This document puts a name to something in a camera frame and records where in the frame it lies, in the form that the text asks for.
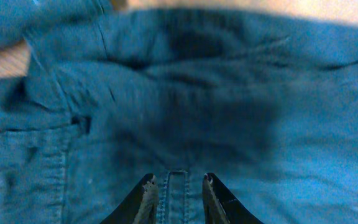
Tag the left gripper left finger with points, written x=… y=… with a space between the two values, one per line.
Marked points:
x=139 y=206

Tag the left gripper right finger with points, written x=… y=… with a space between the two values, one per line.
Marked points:
x=221 y=206

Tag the navy shorts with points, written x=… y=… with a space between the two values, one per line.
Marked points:
x=269 y=104

